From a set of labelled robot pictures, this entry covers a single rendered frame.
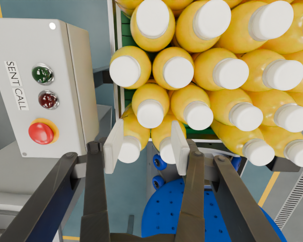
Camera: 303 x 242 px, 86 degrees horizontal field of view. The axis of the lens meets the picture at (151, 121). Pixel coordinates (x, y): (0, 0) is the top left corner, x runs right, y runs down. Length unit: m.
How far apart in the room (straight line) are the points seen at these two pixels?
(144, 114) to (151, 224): 0.24
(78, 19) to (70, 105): 1.21
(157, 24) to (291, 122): 0.23
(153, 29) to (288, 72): 0.18
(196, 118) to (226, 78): 0.07
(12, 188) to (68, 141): 0.44
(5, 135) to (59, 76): 1.78
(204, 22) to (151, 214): 0.36
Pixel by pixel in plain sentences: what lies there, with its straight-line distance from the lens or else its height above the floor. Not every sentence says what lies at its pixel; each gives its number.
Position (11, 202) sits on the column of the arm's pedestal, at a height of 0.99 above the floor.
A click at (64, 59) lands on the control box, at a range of 0.25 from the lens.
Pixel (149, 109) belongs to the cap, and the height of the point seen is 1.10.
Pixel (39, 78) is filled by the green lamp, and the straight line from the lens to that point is 0.26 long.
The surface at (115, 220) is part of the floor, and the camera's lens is 2.28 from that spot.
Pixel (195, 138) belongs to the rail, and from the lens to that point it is 0.41.
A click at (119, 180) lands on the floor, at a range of 1.83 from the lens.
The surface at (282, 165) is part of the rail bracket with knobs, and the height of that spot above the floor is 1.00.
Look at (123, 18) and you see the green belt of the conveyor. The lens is 0.43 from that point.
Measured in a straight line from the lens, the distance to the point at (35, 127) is 0.29.
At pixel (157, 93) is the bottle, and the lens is 0.27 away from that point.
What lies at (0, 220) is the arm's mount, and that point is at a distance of 0.67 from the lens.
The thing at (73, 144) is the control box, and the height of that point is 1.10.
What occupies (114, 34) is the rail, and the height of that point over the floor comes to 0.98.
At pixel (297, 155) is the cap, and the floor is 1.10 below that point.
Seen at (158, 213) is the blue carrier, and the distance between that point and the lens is 0.41.
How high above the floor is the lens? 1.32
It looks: 68 degrees down
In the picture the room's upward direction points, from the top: 179 degrees counter-clockwise
